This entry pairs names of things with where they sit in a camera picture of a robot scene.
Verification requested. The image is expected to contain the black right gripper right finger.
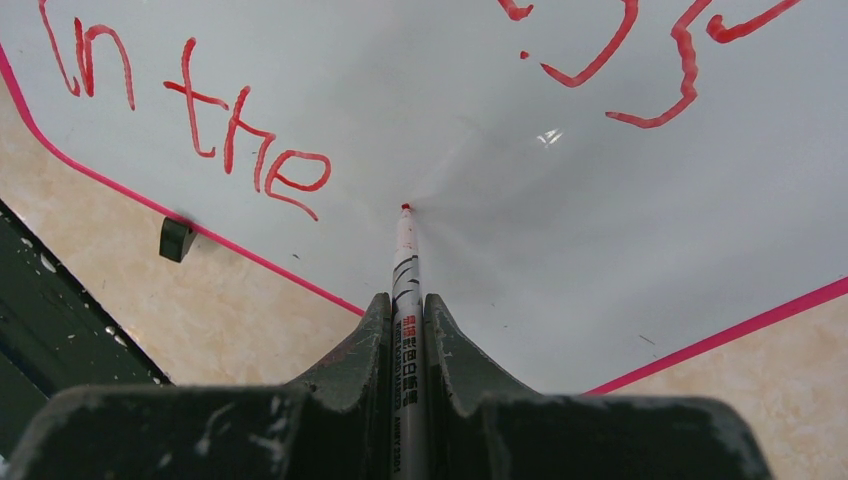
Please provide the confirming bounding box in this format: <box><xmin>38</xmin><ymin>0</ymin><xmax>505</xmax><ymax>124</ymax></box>
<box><xmin>424</xmin><ymin>294</ymin><xmax>773</xmax><ymax>479</ymax></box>

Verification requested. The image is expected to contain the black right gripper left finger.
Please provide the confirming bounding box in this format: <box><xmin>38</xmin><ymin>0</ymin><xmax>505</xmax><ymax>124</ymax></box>
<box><xmin>6</xmin><ymin>293</ymin><xmax>391</xmax><ymax>479</ymax></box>

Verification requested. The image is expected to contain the red whiteboard marker pen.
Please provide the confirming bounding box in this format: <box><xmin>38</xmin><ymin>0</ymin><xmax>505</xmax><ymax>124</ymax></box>
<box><xmin>390</xmin><ymin>203</ymin><xmax>429</xmax><ymax>479</ymax></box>

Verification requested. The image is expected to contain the red framed whiteboard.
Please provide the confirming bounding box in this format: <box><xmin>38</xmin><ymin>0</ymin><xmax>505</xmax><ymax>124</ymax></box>
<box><xmin>1</xmin><ymin>1</ymin><xmax>847</xmax><ymax>392</ymax></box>

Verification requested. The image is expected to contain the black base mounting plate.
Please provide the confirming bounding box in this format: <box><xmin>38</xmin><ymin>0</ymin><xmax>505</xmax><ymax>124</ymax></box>
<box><xmin>1</xmin><ymin>204</ymin><xmax>170</xmax><ymax>460</ymax></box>

